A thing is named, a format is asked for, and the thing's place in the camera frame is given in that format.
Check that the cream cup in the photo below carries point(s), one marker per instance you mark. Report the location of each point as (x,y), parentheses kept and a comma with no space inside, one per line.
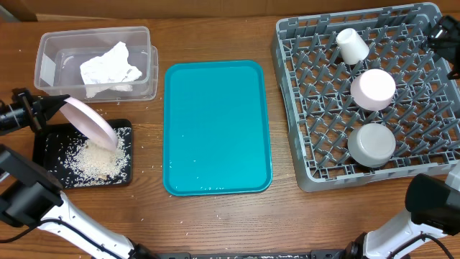
(352,47)

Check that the small pink bowl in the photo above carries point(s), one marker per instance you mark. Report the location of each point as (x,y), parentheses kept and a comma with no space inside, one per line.
(373,90)

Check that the teal serving tray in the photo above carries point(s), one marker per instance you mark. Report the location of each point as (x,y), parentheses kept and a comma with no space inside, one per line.
(216,129)

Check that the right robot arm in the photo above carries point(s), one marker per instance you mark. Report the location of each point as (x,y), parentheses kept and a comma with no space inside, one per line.
(431,212)

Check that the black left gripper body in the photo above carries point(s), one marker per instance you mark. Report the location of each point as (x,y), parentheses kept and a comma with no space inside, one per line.
(22,114)

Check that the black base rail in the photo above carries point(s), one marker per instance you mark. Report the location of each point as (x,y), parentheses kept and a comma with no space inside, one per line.
(314,254)

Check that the white napkin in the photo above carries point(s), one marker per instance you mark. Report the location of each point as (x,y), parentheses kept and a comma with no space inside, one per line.
(109,71)

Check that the large white plate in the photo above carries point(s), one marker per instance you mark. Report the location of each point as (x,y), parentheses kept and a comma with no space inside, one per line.
(90,123)

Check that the grey dishwasher rack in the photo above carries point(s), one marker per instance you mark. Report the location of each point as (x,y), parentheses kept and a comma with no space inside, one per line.
(321,113)

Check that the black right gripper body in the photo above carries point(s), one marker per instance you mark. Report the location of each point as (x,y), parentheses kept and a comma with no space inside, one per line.
(449,47)

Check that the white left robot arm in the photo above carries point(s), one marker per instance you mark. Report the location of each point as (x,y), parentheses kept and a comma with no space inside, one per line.
(37,200)

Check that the black tray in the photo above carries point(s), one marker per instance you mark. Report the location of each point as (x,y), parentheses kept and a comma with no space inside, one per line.
(54,172)

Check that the clear plastic bin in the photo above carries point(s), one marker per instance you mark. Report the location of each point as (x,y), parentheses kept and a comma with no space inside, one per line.
(60,54)

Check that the grey bowl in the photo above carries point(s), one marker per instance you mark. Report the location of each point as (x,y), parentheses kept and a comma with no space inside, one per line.
(371,145)

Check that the pile of rice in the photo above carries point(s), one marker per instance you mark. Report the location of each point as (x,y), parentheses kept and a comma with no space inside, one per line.
(97,160)

